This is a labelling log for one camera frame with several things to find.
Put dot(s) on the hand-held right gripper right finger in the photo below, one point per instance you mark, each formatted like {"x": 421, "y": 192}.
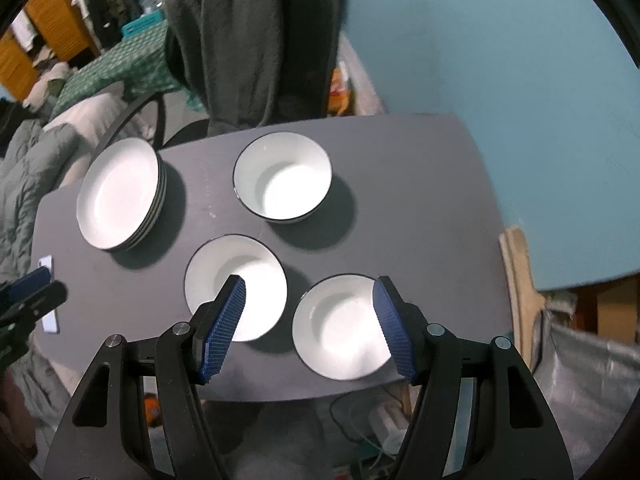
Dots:
{"x": 395, "y": 330}

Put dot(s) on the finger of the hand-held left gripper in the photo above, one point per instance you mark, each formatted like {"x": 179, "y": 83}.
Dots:
{"x": 45, "y": 302}
{"x": 27, "y": 284}

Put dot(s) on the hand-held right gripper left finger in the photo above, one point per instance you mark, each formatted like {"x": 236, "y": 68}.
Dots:
{"x": 222, "y": 330}

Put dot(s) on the white bowl with black rim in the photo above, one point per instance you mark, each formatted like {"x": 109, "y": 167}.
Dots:
{"x": 235, "y": 270}
{"x": 335, "y": 330}
{"x": 280, "y": 185}

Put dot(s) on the person's left hand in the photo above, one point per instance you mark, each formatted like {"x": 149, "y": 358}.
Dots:
{"x": 15, "y": 410}

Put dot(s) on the light blue smartphone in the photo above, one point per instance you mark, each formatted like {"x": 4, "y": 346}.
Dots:
{"x": 51, "y": 321}

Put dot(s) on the white power adapter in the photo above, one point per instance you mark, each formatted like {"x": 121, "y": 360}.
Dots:
{"x": 387, "y": 420}

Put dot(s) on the grey duvet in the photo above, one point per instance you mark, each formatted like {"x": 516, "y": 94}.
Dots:
{"x": 30, "y": 170}

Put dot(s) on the wooden board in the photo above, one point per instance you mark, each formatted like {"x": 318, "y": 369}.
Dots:
{"x": 520, "y": 270}

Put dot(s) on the beige clothes pile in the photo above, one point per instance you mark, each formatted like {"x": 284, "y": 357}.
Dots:
{"x": 45, "y": 85}

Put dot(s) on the silver foil bag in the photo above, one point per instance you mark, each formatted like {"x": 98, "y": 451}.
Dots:
{"x": 590, "y": 385}

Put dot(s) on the cardboard box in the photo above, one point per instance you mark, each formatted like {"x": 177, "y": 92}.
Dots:
{"x": 615, "y": 310}

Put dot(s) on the green checked tablecloth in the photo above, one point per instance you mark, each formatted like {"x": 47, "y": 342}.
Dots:
{"x": 115, "y": 70}

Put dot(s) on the orange snack packet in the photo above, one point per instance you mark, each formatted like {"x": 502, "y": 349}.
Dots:
{"x": 339, "y": 87}

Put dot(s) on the white hanging shirt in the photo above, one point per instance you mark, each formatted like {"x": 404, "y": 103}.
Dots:
{"x": 22, "y": 30}

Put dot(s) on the orange wooden wardrobe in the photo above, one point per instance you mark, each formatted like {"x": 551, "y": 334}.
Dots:
{"x": 55, "y": 15}

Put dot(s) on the black jacket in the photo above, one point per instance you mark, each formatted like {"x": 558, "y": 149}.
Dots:
{"x": 102, "y": 15}

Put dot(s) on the teal plastic crate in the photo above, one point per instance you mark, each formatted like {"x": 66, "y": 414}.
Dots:
{"x": 142, "y": 26}

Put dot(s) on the dark grey towel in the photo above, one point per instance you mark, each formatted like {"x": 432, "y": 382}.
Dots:
{"x": 230, "y": 35}

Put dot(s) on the black mesh office chair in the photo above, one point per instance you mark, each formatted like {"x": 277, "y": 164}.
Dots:
{"x": 310, "y": 35}

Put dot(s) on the clear water bottle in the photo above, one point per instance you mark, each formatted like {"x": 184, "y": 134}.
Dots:
{"x": 151, "y": 1}

